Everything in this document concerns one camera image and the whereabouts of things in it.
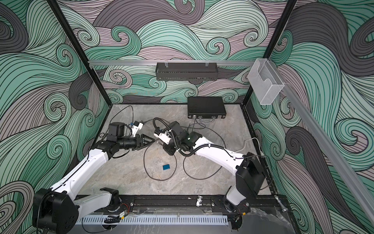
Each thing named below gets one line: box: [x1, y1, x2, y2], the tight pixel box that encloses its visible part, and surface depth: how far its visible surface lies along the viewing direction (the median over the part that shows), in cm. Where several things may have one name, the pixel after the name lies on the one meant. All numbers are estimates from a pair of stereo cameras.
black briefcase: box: [187, 96, 227, 123], surface depth 119 cm
